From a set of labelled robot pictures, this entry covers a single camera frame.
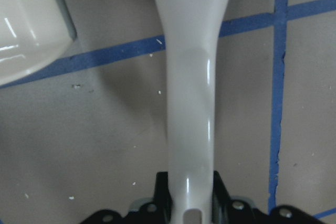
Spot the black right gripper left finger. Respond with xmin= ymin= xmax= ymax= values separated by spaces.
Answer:
xmin=153 ymin=172 xmax=174 ymax=223

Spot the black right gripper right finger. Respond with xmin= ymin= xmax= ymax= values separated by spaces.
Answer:
xmin=212 ymin=170 xmax=231 ymax=224

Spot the white hand brush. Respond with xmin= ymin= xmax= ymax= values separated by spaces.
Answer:
xmin=155 ymin=0 xmax=229 ymax=223

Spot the beige plastic dustpan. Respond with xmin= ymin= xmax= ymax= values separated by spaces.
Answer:
xmin=1 ymin=0 xmax=77 ymax=85

